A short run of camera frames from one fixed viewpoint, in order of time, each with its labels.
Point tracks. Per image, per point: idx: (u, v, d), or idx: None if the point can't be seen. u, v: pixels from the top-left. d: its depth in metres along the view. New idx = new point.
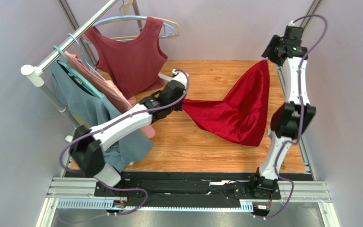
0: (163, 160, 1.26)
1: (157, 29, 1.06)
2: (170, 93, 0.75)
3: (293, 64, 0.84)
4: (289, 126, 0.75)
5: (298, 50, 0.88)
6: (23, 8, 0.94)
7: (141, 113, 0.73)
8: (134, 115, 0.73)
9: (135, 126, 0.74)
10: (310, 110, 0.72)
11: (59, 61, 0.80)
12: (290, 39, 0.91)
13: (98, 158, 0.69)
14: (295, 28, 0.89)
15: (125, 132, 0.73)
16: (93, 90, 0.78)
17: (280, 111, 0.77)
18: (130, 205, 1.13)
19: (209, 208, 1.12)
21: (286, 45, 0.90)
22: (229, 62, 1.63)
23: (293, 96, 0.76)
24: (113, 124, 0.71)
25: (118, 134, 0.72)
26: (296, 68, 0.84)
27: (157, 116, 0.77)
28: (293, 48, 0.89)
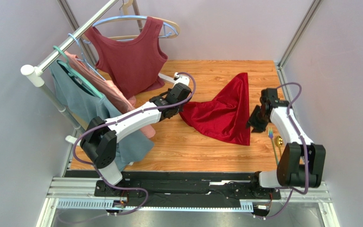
0: (163, 160, 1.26)
1: (157, 29, 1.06)
2: (177, 94, 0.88)
3: (280, 112, 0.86)
4: (299, 176, 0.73)
5: (280, 101, 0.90)
6: (22, 8, 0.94)
7: (152, 109, 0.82)
8: (146, 110, 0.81)
9: (145, 121, 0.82)
10: (318, 151, 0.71)
11: (59, 61, 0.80)
12: (271, 96, 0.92)
13: (111, 149, 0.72)
14: (271, 89, 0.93)
15: (136, 126, 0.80)
16: (93, 90, 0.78)
17: (285, 159, 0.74)
18: (130, 205, 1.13)
19: (209, 208, 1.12)
21: (268, 101, 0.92)
22: (229, 62, 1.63)
23: (294, 138, 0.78)
24: (127, 117, 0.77)
25: (131, 127, 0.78)
26: (285, 115, 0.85)
27: (165, 114, 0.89)
28: (275, 100, 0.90)
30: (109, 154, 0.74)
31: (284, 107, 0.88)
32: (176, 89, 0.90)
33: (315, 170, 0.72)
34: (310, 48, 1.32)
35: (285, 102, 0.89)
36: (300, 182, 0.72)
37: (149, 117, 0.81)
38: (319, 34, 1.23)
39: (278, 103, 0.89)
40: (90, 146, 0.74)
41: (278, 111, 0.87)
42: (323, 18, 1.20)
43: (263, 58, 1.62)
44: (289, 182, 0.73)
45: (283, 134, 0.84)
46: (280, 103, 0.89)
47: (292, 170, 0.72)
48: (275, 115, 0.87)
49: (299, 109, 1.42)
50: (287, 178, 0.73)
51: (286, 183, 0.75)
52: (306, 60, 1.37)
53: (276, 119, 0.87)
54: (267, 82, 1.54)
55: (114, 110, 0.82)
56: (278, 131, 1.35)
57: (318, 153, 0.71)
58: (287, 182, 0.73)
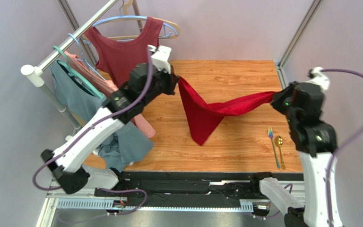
0: (164, 160, 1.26)
1: (157, 30, 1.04)
2: (136, 85, 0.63)
3: (318, 168, 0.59)
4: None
5: (325, 137, 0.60)
6: (23, 8, 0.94)
7: (104, 121, 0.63)
8: (97, 125, 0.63)
9: (106, 133, 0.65)
10: None
11: (59, 61, 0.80)
12: (312, 113, 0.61)
13: (69, 181, 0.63)
14: (315, 98, 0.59)
15: (95, 143, 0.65)
16: (93, 90, 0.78)
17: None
18: (130, 205, 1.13)
19: (209, 208, 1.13)
21: (306, 130, 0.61)
22: (229, 62, 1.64)
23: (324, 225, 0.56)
24: (74, 144, 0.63)
25: (87, 150, 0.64)
26: (322, 175, 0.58)
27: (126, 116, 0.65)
28: (317, 135, 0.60)
30: (73, 182, 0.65)
31: (327, 154, 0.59)
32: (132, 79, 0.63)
33: None
34: (310, 48, 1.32)
35: (330, 140, 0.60)
36: None
37: (105, 130, 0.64)
38: (319, 35, 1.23)
39: (319, 144, 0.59)
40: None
41: (321, 160, 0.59)
42: (324, 17, 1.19)
43: (263, 58, 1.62)
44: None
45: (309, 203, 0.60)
46: (322, 142, 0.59)
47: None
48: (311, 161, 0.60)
49: None
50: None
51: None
52: (306, 60, 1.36)
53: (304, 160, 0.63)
54: (267, 82, 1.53)
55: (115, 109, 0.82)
56: (279, 131, 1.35)
57: None
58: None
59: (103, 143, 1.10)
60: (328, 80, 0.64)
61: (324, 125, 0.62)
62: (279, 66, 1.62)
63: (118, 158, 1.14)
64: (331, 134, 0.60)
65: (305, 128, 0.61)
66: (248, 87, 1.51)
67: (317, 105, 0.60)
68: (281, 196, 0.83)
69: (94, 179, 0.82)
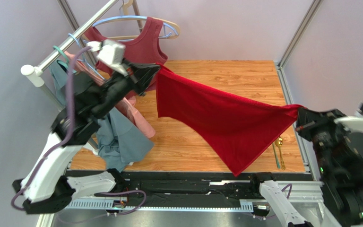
0: (163, 160, 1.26)
1: (157, 30, 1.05)
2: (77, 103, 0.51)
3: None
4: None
5: None
6: (22, 8, 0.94)
7: (51, 152, 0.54)
8: (46, 157, 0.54)
9: (63, 161, 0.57)
10: None
11: (60, 61, 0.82)
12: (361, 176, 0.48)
13: (44, 207, 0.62)
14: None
15: (58, 170, 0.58)
16: None
17: None
18: (130, 205, 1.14)
19: (209, 208, 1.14)
21: (347, 196, 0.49)
22: (229, 62, 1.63)
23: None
24: (33, 177, 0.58)
25: (50, 179, 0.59)
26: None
27: (77, 137, 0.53)
28: (359, 211, 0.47)
30: (51, 206, 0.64)
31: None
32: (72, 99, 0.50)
33: None
34: (310, 48, 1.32)
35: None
36: None
37: (59, 160, 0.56)
38: (319, 34, 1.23)
39: (359, 217, 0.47)
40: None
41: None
42: (324, 18, 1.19)
43: (263, 57, 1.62)
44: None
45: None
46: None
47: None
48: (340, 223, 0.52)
49: None
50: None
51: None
52: (306, 60, 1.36)
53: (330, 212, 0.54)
54: (266, 82, 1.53)
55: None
56: None
57: None
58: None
59: (103, 143, 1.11)
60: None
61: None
62: (279, 66, 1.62)
63: (118, 158, 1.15)
64: None
65: (345, 195, 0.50)
66: (248, 87, 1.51)
67: None
68: (283, 208, 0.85)
69: (82, 192, 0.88)
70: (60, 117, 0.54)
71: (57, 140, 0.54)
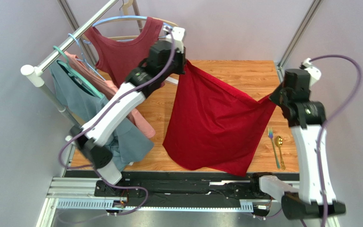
0: (164, 160, 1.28)
1: (157, 30, 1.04)
2: (156, 60, 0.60)
3: (308, 139, 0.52)
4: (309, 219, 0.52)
5: (313, 111, 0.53)
6: (23, 8, 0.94)
7: (130, 93, 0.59)
8: (122, 98, 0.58)
9: (128, 109, 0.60)
10: (338, 209, 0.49)
11: (59, 61, 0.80)
12: (298, 91, 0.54)
13: (99, 154, 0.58)
14: (302, 76, 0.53)
15: (121, 118, 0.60)
16: (93, 90, 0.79)
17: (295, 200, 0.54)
18: (130, 205, 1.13)
19: (209, 208, 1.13)
21: (295, 104, 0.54)
22: (229, 62, 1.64)
23: (314, 189, 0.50)
24: (104, 117, 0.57)
25: (114, 125, 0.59)
26: (313, 145, 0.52)
27: (150, 90, 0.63)
28: (306, 109, 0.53)
30: (103, 157, 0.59)
31: (317, 127, 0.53)
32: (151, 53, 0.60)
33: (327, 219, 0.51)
34: (310, 48, 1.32)
35: (319, 113, 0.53)
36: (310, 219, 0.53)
37: (130, 104, 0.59)
38: (319, 35, 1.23)
39: (307, 117, 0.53)
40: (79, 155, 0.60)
41: (307, 133, 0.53)
42: (324, 18, 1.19)
43: (264, 57, 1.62)
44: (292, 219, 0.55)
45: (306, 174, 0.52)
46: (312, 117, 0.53)
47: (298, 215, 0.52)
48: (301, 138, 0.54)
49: None
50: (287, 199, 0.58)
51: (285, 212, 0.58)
52: (306, 60, 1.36)
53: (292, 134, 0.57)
54: (267, 82, 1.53)
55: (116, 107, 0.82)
56: (279, 131, 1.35)
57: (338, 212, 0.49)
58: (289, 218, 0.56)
59: None
60: (320, 70, 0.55)
61: (310, 101, 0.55)
62: (280, 66, 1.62)
63: (118, 158, 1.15)
64: (319, 108, 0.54)
65: (295, 105, 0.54)
66: (248, 86, 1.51)
67: (299, 81, 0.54)
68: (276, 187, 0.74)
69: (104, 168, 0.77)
70: (136, 71, 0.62)
71: (132, 87, 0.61)
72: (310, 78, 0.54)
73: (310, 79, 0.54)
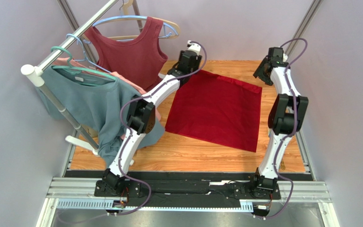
0: (164, 160, 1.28)
1: (157, 30, 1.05)
2: (187, 62, 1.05)
3: (279, 71, 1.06)
4: (285, 120, 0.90)
5: (280, 63, 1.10)
6: (22, 8, 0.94)
7: (173, 80, 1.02)
8: (168, 82, 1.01)
9: (169, 91, 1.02)
10: (303, 100, 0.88)
11: (56, 65, 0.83)
12: (274, 56, 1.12)
13: (151, 116, 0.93)
14: (276, 48, 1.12)
15: (165, 96, 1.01)
16: (105, 75, 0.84)
17: (275, 108, 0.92)
18: (130, 205, 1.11)
19: (208, 208, 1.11)
21: (271, 62, 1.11)
22: (229, 62, 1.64)
23: (285, 91, 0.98)
24: (157, 90, 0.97)
25: (161, 98, 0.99)
26: (282, 73, 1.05)
27: (183, 82, 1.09)
28: (277, 62, 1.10)
30: (151, 120, 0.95)
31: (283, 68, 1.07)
32: (185, 58, 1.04)
33: (299, 116, 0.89)
34: (310, 48, 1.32)
35: (284, 63, 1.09)
36: (287, 123, 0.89)
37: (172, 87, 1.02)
38: (319, 35, 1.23)
39: (278, 64, 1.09)
40: (132, 118, 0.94)
41: (277, 70, 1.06)
42: (324, 18, 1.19)
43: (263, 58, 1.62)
44: (277, 126, 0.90)
45: (279, 88, 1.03)
46: (280, 64, 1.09)
47: (280, 116, 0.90)
48: (273, 74, 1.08)
49: None
50: (275, 121, 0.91)
51: (274, 126, 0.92)
52: (306, 60, 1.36)
53: (274, 77, 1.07)
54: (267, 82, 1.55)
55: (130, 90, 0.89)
56: None
57: (303, 102, 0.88)
58: (275, 125, 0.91)
59: (105, 142, 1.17)
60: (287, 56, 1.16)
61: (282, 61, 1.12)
62: None
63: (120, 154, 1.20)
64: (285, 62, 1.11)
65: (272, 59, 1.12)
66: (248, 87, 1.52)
67: (274, 49, 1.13)
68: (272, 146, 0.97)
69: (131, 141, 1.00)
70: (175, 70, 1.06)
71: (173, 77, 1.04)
72: (282, 51, 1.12)
73: (282, 51, 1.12)
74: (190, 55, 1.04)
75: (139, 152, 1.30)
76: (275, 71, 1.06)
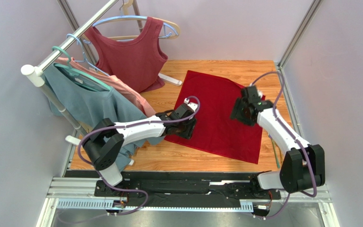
0: (163, 160, 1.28)
1: (157, 30, 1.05)
2: (181, 113, 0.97)
3: (268, 115, 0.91)
4: (305, 178, 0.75)
5: (263, 103, 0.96)
6: (23, 8, 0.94)
7: (159, 123, 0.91)
8: (152, 123, 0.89)
9: (148, 131, 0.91)
10: (317, 150, 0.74)
11: (57, 64, 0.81)
12: (251, 97, 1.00)
13: (114, 151, 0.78)
14: (250, 88, 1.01)
15: (140, 134, 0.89)
16: (101, 85, 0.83)
17: (287, 164, 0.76)
18: (130, 205, 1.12)
19: (208, 208, 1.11)
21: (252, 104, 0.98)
22: (229, 62, 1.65)
23: (290, 142, 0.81)
24: (133, 126, 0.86)
25: (135, 135, 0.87)
26: (273, 118, 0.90)
27: (168, 131, 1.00)
28: (258, 103, 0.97)
30: (109, 156, 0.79)
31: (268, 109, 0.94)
32: (183, 109, 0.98)
33: (319, 171, 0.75)
34: (310, 48, 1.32)
35: (268, 102, 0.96)
36: (307, 184, 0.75)
37: (152, 129, 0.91)
38: (319, 35, 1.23)
39: (261, 107, 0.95)
40: (90, 145, 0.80)
41: (265, 115, 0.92)
42: (323, 18, 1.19)
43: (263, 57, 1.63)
44: (298, 189, 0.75)
45: (277, 138, 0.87)
46: (264, 105, 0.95)
47: (298, 178, 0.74)
48: (263, 119, 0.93)
49: (299, 109, 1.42)
50: (294, 185, 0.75)
51: (292, 189, 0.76)
52: (306, 60, 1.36)
53: (266, 124, 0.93)
54: (266, 82, 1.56)
55: (124, 101, 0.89)
56: None
57: (319, 152, 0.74)
58: (296, 188, 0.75)
59: None
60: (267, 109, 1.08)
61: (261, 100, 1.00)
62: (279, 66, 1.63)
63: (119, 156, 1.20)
64: (267, 101, 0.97)
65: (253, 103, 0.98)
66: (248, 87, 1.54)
67: (245, 89, 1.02)
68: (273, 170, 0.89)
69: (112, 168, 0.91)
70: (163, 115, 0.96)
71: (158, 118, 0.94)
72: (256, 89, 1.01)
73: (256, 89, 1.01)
74: (188, 109, 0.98)
75: (139, 151, 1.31)
76: (263, 115, 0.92)
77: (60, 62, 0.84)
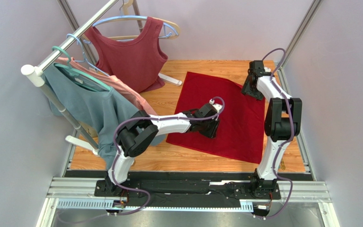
0: (163, 160, 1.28)
1: (157, 30, 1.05)
2: (205, 112, 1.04)
3: (264, 78, 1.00)
4: (283, 125, 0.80)
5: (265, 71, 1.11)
6: (22, 8, 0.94)
7: (185, 119, 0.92)
8: (181, 118, 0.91)
9: (176, 127, 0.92)
10: (296, 101, 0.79)
11: (57, 64, 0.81)
12: (256, 69, 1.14)
13: (148, 140, 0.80)
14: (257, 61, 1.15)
15: (169, 129, 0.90)
16: (101, 85, 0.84)
17: (268, 110, 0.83)
18: (130, 205, 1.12)
19: (209, 208, 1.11)
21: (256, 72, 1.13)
22: (229, 61, 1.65)
23: (276, 94, 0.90)
24: (164, 120, 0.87)
25: (166, 128, 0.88)
26: (268, 80, 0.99)
27: (192, 129, 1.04)
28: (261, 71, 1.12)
30: (143, 145, 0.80)
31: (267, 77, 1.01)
32: (206, 107, 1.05)
33: (296, 118, 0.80)
34: (310, 48, 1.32)
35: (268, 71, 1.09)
36: (284, 130, 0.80)
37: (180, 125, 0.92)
38: (319, 35, 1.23)
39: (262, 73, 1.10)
40: (125, 134, 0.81)
41: (263, 79, 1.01)
42: (323, 18, 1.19)
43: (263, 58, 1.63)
44: (274, 133, 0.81)
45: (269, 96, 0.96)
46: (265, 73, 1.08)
47: (276, 120, 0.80)
48: (260, 83, 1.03)
49: None
50: (272, 128, 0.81)
51: (272, 134, 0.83)
52: (306, 60, 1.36)
53: (262, 86, 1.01)
54: None
55: (123, 101, 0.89)
56: None
57: (297, 103, 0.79)
58: (273, 132, 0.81)
59: (104, 143, 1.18)
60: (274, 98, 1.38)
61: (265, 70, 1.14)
62: (280, 66, 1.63)
63: None
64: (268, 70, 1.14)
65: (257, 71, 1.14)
66: None
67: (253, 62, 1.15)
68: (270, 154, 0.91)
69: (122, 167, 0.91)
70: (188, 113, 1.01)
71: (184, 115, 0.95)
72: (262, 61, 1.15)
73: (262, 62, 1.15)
74: (211, 108, 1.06)
75: None
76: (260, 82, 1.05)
77: (60, 62, 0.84)
